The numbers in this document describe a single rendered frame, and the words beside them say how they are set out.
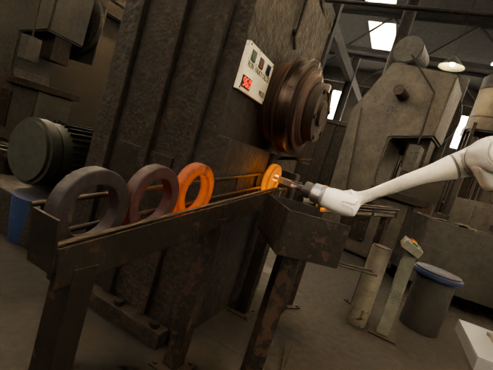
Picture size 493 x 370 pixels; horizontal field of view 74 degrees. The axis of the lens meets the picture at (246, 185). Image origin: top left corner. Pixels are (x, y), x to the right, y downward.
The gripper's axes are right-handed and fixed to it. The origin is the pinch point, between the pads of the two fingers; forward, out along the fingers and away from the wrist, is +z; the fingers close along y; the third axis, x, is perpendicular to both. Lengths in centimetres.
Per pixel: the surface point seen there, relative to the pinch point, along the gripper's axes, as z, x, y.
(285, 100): 1.8, 33.7, -14.1
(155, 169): -1, -2, -86
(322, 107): -10.2, 37.9, 3.1
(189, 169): 0, -1, -70
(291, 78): 3.0, 43.7, -12.4
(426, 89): -44, 133, 269
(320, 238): -38, -8, -51
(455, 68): -78, 362, 829
